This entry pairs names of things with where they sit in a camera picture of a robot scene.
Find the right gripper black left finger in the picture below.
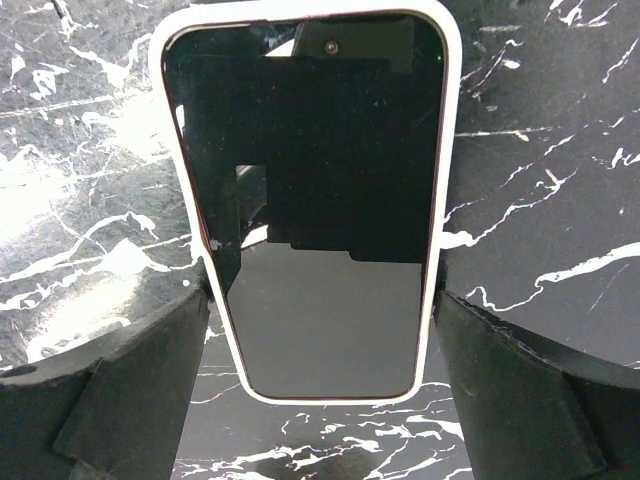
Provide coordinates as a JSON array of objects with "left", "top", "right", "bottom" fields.
[{"left": 1, "top": 288, "right": 209, "bottom": 479}]

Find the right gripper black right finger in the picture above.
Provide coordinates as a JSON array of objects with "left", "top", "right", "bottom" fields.
[{"left": 434, "top": 291, "right": 639, "bottom": 479}]

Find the phone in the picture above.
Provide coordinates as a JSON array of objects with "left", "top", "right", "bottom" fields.
[{"left": 148, "top": 1, "right": 462, "bottom": 405}]

